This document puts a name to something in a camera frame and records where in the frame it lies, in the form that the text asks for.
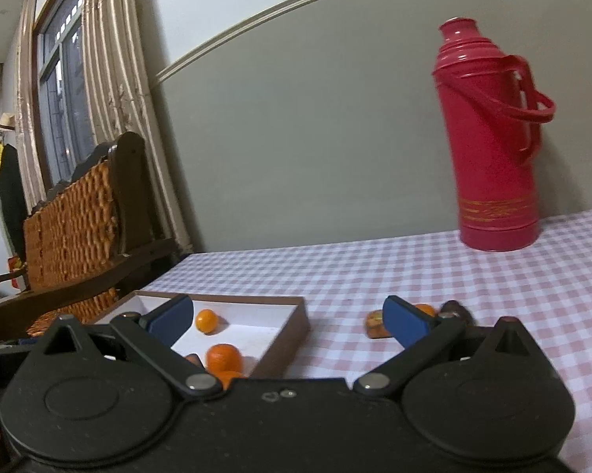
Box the pink checkered tablecloth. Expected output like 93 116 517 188
149 210 592 472

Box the straw hat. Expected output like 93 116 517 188
0 112 16 131

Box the window with dark frame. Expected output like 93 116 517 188
36 0 96 186

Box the black hanging coat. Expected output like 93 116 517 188
0 144 28 263

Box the small kumquat orange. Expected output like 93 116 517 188
194 309 219 334

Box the carrot piece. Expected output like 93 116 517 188
186 354 204 369

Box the beige striped curtain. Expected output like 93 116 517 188
15 0 192 249

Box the large tangerine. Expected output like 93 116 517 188
213 371 246 390
205 344 243 374

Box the brown white cardboard box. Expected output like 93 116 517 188
91 291 311 382

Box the wooden wicker sofa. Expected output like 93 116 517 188
0 132 178 342

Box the medium back tangerine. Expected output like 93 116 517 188
414 303 438 317

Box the large front tangerine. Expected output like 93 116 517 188
213 371 246 390

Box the red thermos flask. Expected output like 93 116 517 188
432 17 555 252

